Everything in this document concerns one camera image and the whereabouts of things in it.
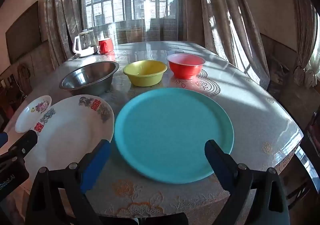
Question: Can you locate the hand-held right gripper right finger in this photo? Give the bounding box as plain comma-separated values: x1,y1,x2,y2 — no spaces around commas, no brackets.
204,140,289,225

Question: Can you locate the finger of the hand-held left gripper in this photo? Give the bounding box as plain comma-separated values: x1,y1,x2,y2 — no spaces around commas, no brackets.
0,132,8,150
7,130,38,163

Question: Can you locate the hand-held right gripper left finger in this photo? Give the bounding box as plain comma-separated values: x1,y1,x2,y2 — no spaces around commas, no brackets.
25,139,111,225

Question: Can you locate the small white floral plate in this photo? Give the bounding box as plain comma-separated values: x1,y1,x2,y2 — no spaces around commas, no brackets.
15,95,52,133

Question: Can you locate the large white floral plate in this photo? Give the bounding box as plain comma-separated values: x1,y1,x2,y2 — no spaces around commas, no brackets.
32,94,115,173

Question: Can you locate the teal plastic plate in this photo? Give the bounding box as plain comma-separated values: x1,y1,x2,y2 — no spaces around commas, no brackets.
114,87,235,185

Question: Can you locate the stainless steel bowl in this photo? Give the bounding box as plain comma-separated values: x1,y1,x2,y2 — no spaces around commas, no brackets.
59,61,120,96

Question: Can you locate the red plastic bowl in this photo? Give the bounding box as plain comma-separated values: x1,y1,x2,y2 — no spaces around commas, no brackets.
166,53,206,80

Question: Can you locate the yellow plastic bowl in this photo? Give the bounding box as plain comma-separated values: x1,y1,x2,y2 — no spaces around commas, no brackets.
123,60,168,87

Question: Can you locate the dark chair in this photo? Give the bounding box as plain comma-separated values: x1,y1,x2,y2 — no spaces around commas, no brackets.
285,112,320,210

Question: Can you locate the red mug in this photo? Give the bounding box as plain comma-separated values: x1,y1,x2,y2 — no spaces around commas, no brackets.
98,38,114,54

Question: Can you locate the beige patterned curtain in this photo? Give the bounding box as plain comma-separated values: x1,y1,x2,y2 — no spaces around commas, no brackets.
195,0,270,90
44,0,85,60

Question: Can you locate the sheer white curtain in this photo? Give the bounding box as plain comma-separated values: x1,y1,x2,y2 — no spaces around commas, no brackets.
82,0,200,43

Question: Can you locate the beige tied curtain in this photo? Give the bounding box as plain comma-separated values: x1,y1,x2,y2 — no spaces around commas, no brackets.
287,0,320,88

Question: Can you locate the coiled tan rope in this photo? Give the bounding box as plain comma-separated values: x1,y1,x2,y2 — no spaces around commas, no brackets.
17,63,32,85

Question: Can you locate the dark wall board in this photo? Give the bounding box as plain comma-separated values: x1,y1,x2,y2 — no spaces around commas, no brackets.
5,0,42,64

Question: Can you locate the glass kettle with white handle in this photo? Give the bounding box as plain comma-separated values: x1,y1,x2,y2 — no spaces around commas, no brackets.
72,29,98,58

